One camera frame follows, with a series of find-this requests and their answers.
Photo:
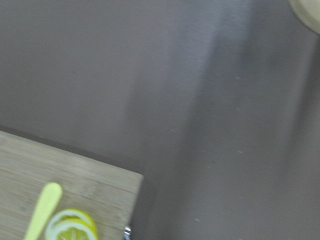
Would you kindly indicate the bamboo cutting board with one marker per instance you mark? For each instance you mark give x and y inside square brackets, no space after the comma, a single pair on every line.
[105,192]

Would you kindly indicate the lemon slice near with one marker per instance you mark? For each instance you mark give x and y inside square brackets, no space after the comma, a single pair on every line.
[71,224]

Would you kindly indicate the wooden mug tree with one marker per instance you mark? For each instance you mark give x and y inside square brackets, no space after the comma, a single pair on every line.
[308,12]

